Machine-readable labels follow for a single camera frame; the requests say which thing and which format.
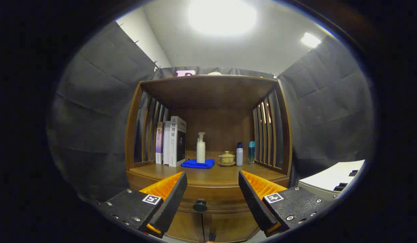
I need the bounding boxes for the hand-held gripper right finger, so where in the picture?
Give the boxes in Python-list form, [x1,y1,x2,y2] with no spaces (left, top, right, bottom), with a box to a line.
[238,170,330,238]

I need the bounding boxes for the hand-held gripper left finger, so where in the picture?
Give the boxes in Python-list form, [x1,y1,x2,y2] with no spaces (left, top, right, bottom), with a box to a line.
[95,171,188,238]

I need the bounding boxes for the brown wooden drawer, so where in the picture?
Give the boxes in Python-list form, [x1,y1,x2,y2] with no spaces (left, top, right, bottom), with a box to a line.
[127,179,290,215]

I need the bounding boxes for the wooden countertop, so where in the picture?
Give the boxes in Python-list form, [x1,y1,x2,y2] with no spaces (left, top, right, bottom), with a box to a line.
[127,150,287,188]

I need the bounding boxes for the brown wooden cabinet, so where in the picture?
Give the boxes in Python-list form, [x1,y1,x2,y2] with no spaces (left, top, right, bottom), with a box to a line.
[125,74,293,243]

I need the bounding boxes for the blue folded cloth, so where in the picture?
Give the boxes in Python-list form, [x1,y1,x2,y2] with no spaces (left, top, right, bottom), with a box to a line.
[181,159,215,169]

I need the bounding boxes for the yellow lidded tea cup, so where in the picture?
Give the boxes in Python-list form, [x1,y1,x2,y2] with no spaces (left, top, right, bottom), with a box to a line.
[218,151,236,167]

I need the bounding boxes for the thin white book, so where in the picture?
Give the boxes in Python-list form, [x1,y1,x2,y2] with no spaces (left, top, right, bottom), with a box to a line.
[163,121,172,165]

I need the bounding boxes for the white pump bottle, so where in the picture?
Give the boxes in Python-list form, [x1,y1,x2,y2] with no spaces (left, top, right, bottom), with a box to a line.
[196,132,206,163]

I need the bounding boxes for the thick white book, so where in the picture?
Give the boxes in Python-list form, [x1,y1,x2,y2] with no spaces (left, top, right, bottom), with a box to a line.
[169,116,187,167]

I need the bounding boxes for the purple book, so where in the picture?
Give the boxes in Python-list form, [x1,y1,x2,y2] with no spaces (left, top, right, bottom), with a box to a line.
[155,122,165,164]

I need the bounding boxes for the rectangular ceiling light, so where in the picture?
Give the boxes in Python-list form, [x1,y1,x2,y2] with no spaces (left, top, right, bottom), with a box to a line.
[300,32,322,48]

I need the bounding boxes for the round ceiling light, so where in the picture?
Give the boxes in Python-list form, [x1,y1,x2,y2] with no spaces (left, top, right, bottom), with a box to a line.
[187,0,258,36]

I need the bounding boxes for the white appliance with black handles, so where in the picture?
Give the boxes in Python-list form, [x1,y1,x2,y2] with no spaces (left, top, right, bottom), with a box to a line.
[298,160,365,201]

